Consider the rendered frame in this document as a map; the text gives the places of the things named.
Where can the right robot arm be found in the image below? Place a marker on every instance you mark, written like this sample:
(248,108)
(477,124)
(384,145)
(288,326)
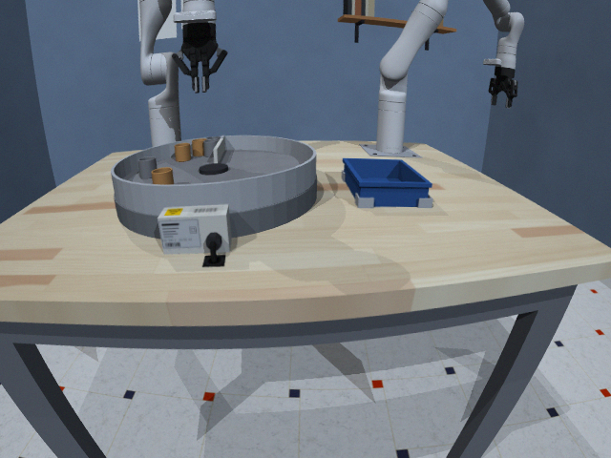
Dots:
(160,68)

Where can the bronze bushing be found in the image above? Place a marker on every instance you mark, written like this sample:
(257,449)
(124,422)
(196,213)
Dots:
(182,152)
(197,146)
(163,176)

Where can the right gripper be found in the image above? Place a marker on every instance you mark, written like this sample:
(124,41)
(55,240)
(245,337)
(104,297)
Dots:
(199,44)

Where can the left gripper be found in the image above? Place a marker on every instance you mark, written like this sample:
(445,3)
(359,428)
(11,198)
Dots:
(504,77)

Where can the blue open-top crate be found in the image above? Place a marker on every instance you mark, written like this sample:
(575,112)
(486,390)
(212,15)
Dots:
(383,180)

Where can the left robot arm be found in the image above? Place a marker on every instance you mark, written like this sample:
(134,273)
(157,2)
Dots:
(394,66)

